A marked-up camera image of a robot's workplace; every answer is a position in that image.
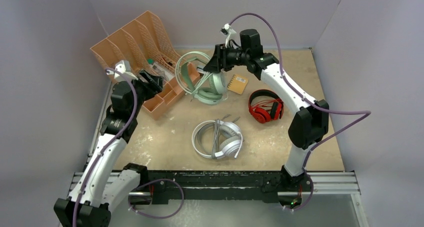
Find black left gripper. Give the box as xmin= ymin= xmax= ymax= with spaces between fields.
xmin=127 ymin=70 xmax=163 ymax=117

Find clear plastic ruler pouch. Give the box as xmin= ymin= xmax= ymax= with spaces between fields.
xmin=149 ymin=61 xmax=175 ymax=82

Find yellow spiral notebook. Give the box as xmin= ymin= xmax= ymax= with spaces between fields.
xmin=227 ymin=74 xmax=249 ymax=95

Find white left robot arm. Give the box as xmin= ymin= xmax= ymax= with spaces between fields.
xmin=53 ymin=68 xmax=164 ymax=227

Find mint green headphones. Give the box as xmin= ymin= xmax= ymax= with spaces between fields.
xmin=174 ymin=51 xmax=228 ymax=106

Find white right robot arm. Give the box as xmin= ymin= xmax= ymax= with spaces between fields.
xmin=204 ymin=26 xmax=329 ymax=191

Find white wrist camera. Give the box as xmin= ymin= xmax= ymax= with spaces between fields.
xmin=220 ymin=23 xmax=237 ymax=48
xmin=105 ymin=60 xmax=138 ymax=83

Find red headphone cable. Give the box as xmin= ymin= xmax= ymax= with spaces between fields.
xmin=250 ymin=98 xmax=285 ymax=120

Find white over-ear headphones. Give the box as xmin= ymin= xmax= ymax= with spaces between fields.
xmin=191 ymin=119 xmax=244 ymax=160

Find red black headphones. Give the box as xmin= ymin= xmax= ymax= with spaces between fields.
xmin=248 ymin=89 xmax=285 ymax=124

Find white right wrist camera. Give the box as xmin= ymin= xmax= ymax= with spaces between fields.
xmin=220 ymin=23 xmax=237 ymax=48

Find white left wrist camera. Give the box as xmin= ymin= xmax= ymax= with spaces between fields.
xmin=105 ymin=60 xmax=138 ymax=83

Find peach plastic file organizer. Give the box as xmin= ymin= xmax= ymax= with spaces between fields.
xmin=90 ymin=11 xmax=185 ymax=120

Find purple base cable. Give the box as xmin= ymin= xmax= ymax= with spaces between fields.
xmin=127 ymin=178 xmax=185 ymax=220

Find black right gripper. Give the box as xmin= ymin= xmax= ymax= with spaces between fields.
xmin=204 ymin=43 xmax=251 ymax=73

